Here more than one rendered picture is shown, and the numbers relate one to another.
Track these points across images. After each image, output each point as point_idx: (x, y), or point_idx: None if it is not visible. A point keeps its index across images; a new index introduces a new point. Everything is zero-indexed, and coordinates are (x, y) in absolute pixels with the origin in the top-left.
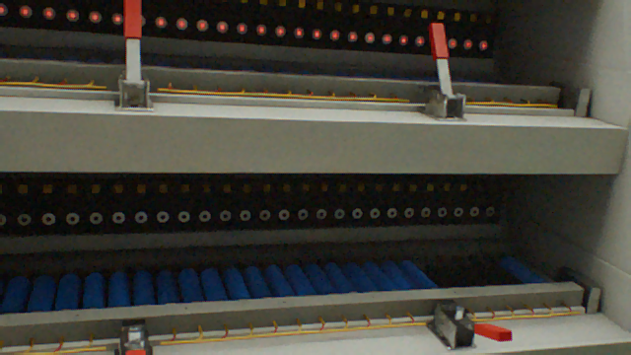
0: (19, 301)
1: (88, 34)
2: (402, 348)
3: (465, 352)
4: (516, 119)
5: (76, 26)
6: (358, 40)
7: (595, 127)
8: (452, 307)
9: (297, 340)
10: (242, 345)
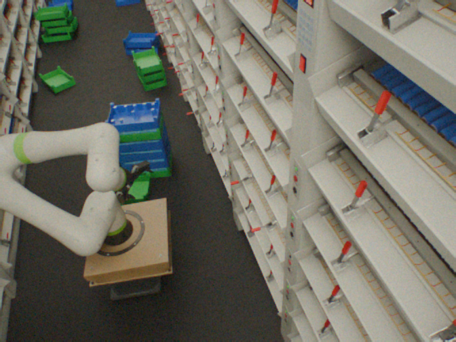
0: None
1: None
2: (264, 218)
3: (266, 230)
4: (279, 209)
5: None
6: None
7: (281, 227)
8: (269, 222)
9: (262, 200)
10: (258, 193)
